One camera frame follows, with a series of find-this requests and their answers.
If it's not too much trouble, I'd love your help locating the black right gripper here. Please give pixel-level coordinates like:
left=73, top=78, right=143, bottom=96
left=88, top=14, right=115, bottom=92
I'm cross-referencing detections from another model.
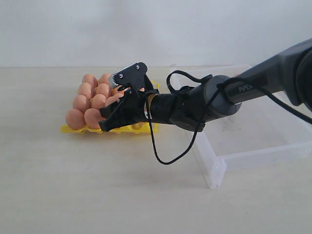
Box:
left=98, top=89, right=205, bottom=132

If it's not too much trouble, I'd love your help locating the yellow plastic egg tray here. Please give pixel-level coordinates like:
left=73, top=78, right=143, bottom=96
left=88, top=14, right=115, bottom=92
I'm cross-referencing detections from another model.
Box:
left=60, top=79, right=161, bottom=135

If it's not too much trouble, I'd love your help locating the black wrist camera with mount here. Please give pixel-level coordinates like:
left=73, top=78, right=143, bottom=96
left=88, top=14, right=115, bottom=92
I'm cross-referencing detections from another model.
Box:
left=108, top=62, right=154, bottom=91

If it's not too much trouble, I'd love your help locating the black camera cable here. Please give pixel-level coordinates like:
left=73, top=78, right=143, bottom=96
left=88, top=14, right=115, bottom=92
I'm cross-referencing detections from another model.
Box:
left=143, top=70, right=312, bottom=165

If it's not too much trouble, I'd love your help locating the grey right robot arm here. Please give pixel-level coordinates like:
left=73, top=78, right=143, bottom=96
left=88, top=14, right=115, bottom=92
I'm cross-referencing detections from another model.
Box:
left=99, top=39, right=312, bottom=132

